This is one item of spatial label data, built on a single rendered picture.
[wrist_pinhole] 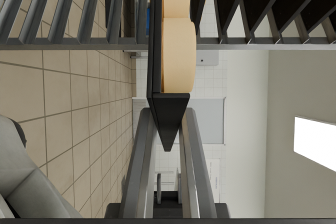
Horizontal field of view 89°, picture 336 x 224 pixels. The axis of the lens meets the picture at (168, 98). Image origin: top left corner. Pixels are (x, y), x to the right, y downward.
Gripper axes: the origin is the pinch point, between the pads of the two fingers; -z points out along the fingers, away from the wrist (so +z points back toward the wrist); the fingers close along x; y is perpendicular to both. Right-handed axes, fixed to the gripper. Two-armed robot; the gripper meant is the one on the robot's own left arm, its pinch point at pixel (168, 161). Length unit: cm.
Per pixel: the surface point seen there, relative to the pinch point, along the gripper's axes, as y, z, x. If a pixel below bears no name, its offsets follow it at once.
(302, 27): -10, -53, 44
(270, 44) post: -15, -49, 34
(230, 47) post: -16, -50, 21
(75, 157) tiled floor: -123, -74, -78
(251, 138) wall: -309, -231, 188
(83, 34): -12, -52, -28
